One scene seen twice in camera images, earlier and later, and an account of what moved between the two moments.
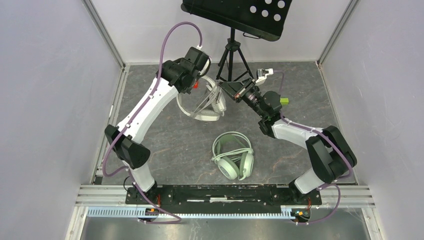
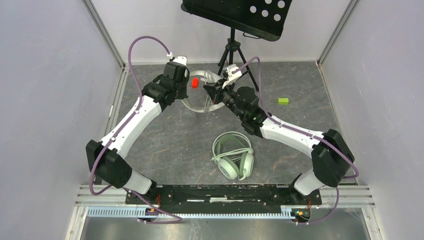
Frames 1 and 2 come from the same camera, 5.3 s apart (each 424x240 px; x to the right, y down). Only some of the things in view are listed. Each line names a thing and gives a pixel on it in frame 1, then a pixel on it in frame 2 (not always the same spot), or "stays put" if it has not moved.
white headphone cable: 206,101 -> 208,77
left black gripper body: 194,75 -> 180,86
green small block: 284,101 stays put
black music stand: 265,19 stays put
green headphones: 232,152 stays put
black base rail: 222,195 stays put
